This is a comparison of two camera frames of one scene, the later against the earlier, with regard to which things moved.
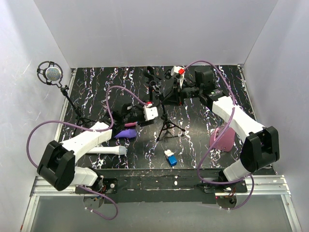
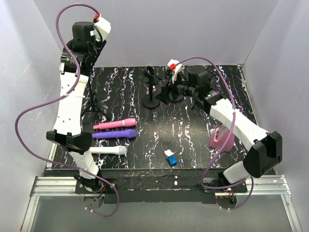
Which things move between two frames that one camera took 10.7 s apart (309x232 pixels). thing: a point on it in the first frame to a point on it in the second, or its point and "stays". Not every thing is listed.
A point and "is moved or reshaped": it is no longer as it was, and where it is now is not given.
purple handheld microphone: [127, 133] stays
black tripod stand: [166, 123] is moved or reshaped
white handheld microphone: [118, 150] stays
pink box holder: [227, 142] stays
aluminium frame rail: [275, 185] stays
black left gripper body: [136, 115] to [98, 47]
